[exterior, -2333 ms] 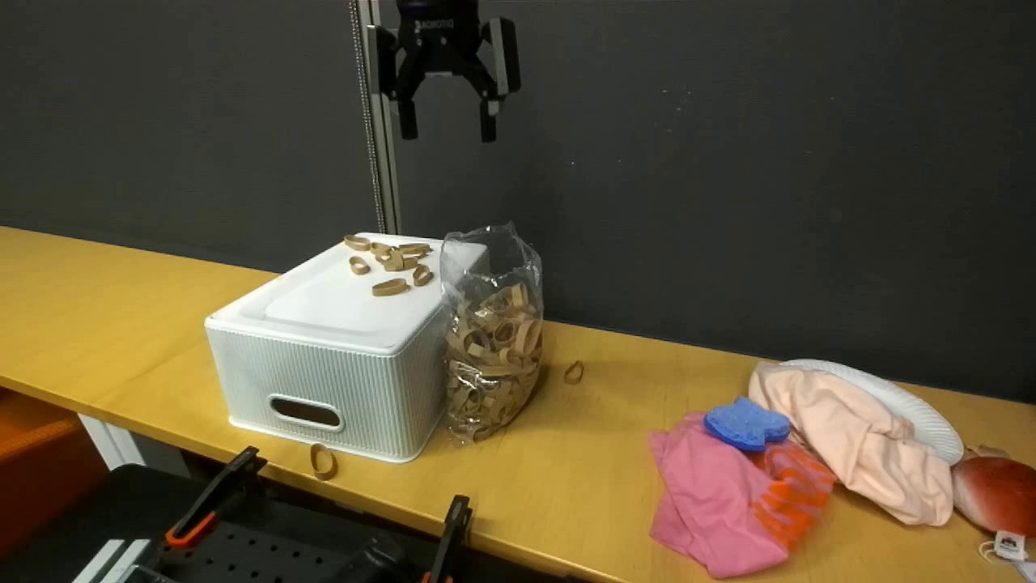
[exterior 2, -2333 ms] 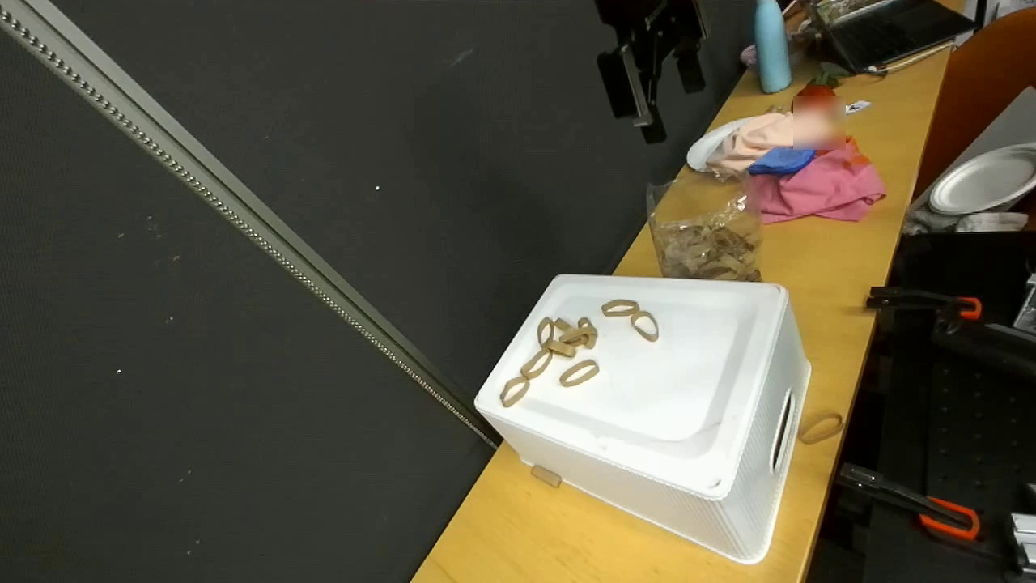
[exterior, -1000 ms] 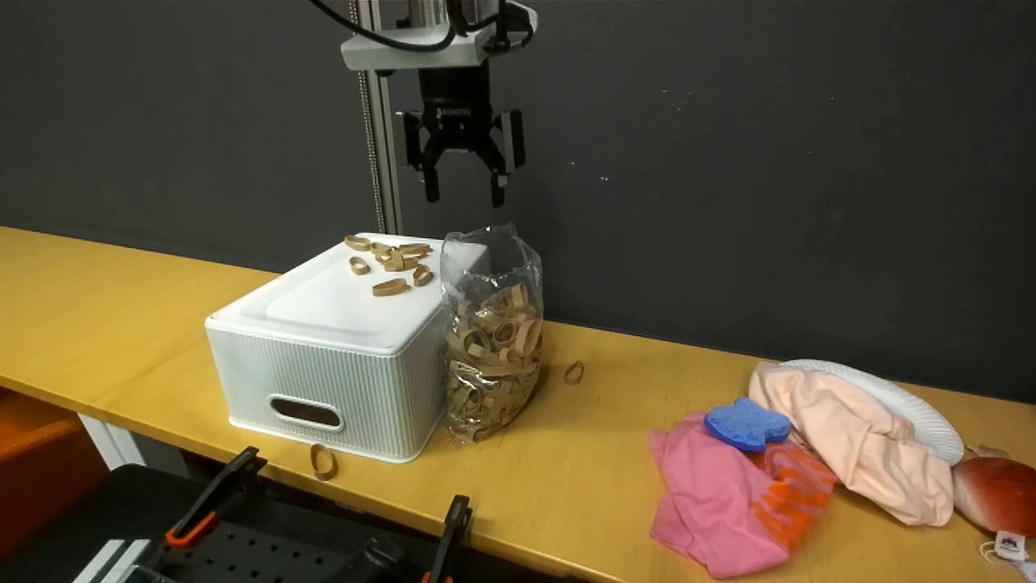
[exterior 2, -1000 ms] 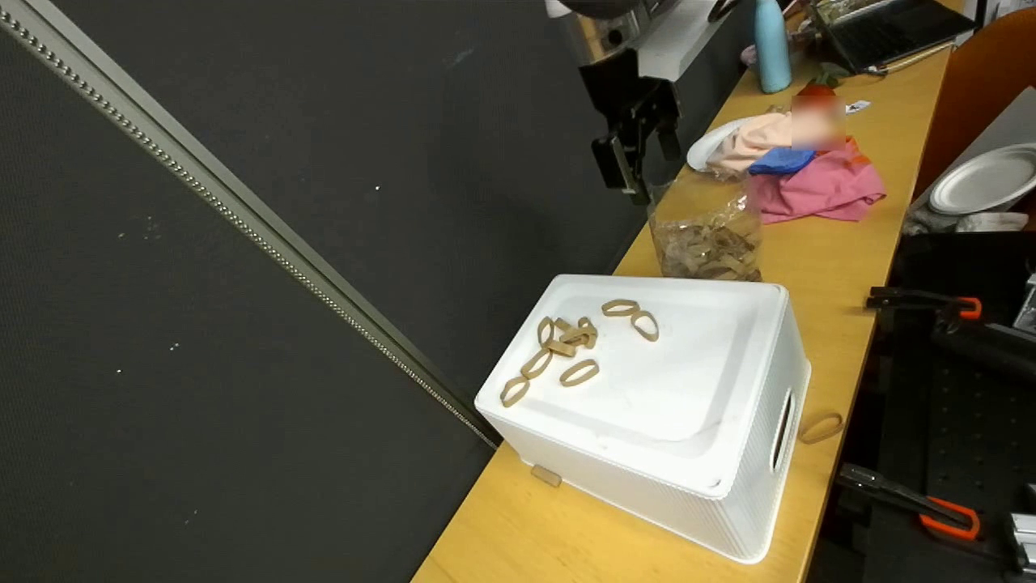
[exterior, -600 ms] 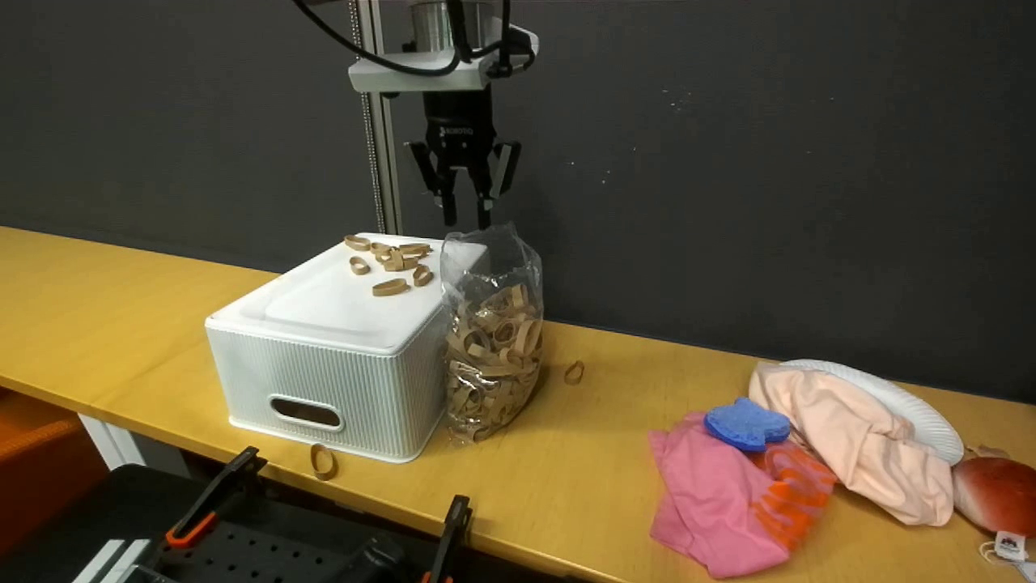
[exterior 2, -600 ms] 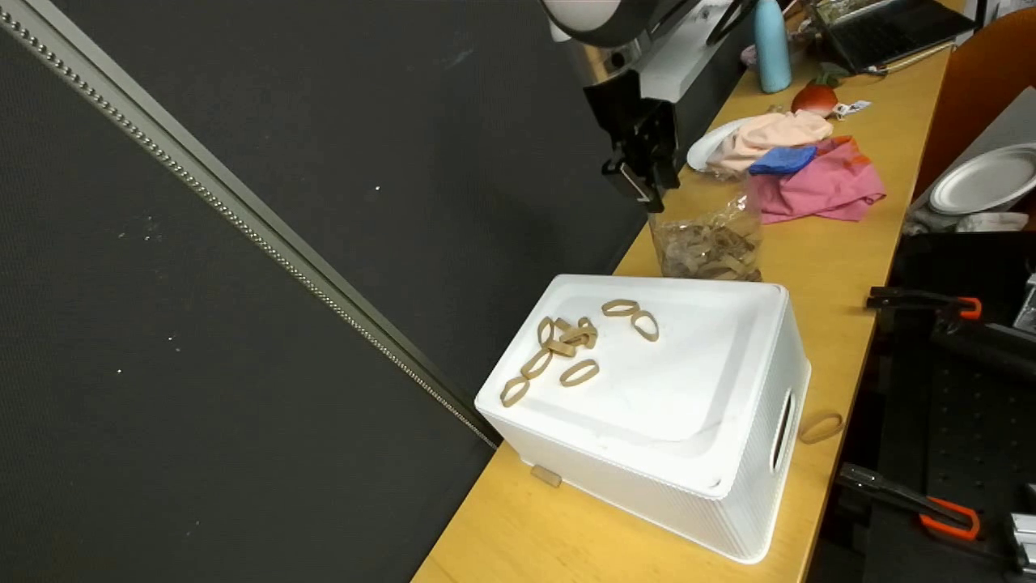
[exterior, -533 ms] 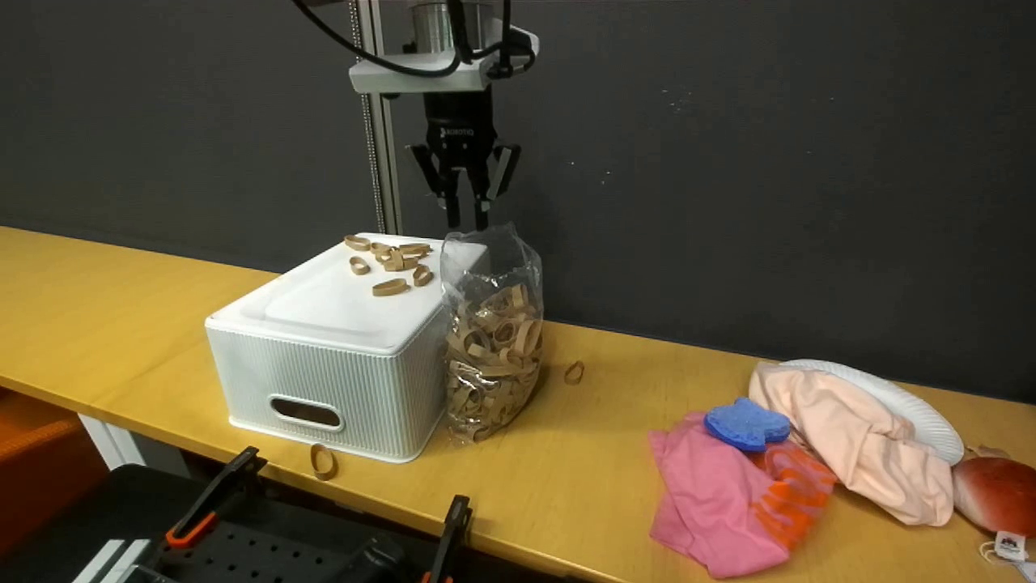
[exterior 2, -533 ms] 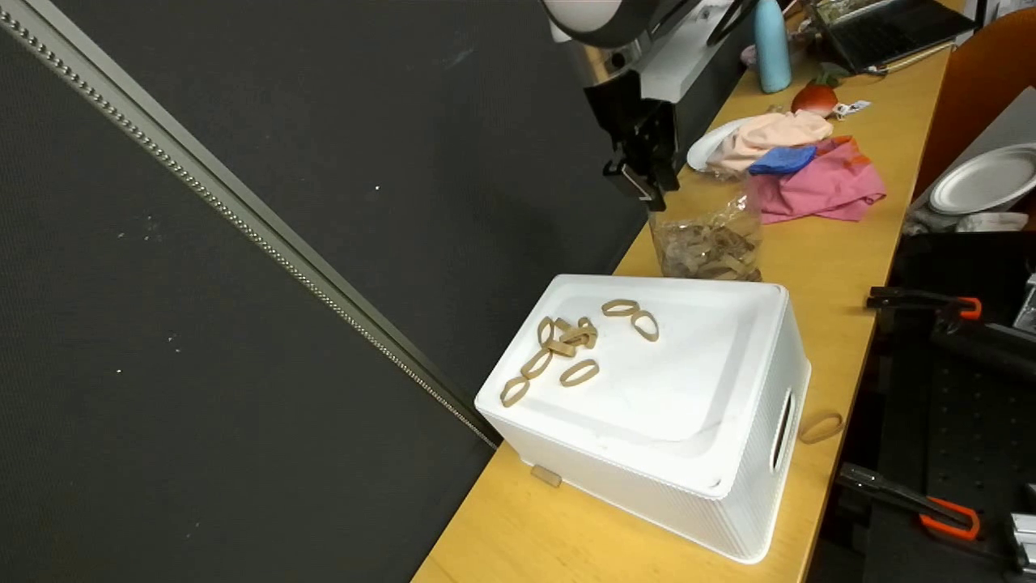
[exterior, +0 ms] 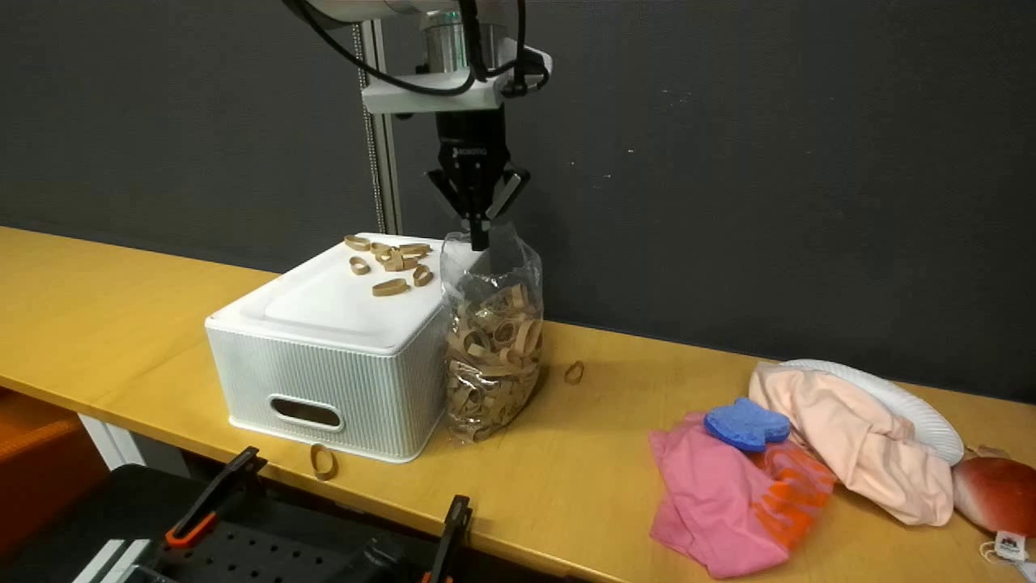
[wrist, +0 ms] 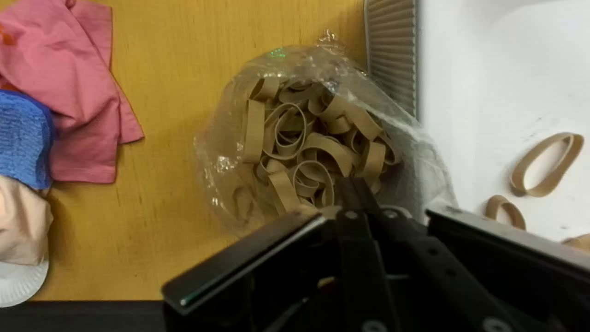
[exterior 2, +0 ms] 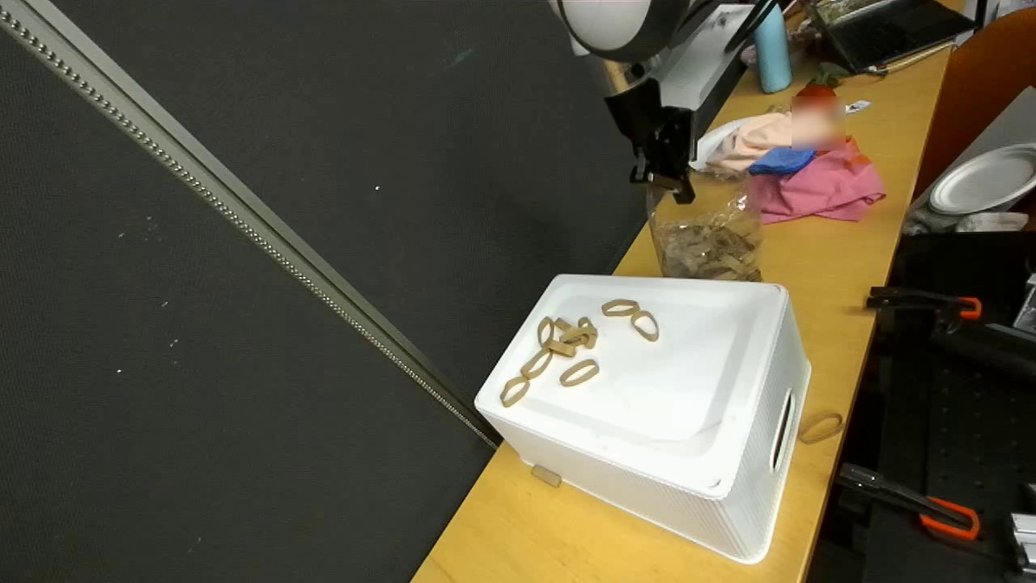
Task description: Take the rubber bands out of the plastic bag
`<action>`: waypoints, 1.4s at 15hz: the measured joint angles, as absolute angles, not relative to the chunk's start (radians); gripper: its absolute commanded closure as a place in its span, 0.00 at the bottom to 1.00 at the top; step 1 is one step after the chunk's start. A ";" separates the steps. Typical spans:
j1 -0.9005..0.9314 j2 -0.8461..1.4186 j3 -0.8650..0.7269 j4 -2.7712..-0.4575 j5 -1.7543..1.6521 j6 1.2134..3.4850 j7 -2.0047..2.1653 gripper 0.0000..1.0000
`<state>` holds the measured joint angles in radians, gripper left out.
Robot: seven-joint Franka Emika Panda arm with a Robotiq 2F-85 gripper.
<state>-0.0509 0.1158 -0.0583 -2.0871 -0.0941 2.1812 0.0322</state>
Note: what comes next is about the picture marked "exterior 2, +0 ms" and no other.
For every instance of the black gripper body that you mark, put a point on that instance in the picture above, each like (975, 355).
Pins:
(659, 134)

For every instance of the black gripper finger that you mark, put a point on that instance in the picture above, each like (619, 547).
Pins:
(684, 189)

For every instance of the clear bag of rubber bands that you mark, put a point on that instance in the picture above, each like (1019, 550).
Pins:
(716, 233)

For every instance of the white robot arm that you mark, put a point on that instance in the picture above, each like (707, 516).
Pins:
(624, 44)

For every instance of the white plate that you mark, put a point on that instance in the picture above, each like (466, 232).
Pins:
(705, 148)

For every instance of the peach cloth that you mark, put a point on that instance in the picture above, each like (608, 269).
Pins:
(752, 137)

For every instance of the blue bottle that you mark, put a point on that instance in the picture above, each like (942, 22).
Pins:
(772, 55)

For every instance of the pink cloth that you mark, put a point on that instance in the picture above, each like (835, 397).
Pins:
(835, 186)

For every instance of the red round object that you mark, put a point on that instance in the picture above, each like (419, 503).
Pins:
(820, 97)

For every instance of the white plastic storage box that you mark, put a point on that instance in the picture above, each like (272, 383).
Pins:
(690, 430)

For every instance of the left black orange clamp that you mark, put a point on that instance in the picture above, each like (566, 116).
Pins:
(938, 301)

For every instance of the black orange clamp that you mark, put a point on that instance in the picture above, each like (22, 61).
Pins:
(938, 516)
(938, 301)

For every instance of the laptop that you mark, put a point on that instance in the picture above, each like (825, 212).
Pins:
(873, 35)

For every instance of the grey plate on side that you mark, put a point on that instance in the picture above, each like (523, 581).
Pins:
(985, 183)

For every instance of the right black orange clamp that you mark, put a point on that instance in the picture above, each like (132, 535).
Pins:
(938, 516)

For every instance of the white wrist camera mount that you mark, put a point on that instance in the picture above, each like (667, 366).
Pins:
(693, 68)

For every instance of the metal wall rail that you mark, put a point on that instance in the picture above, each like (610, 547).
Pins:
(71, 55)

